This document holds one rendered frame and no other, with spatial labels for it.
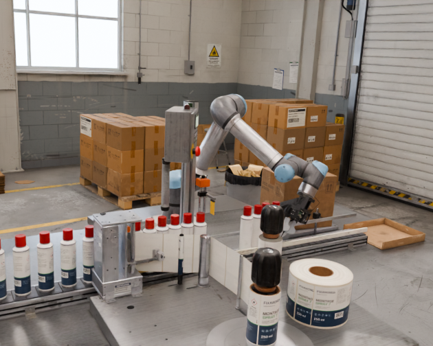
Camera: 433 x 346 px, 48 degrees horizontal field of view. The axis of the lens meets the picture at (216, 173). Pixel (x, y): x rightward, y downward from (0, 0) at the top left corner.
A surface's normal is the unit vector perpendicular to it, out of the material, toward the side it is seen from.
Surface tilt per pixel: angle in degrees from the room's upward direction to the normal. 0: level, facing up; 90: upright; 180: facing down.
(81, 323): 0
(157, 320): 0
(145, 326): 0
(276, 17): 90
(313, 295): 90
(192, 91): 90
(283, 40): 90
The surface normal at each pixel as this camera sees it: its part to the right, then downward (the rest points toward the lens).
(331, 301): 0.14, 0.24
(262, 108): -0.77, 0.10
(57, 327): 0.05, -0.97
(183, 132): -0.09, 0.23
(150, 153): 0.61, 0.19
